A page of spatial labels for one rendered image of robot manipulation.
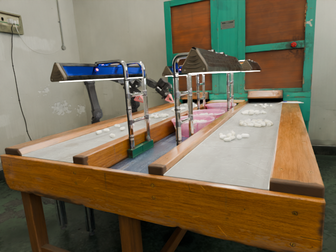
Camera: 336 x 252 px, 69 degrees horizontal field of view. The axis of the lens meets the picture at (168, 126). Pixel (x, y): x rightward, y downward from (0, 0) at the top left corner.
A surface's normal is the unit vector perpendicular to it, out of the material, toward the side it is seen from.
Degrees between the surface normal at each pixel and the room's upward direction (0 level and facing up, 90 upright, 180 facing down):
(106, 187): 90
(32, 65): 91
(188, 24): 90
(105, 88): 89
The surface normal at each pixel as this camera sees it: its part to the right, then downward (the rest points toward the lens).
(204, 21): -0.44, 0.20
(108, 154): 0.90, 0.04
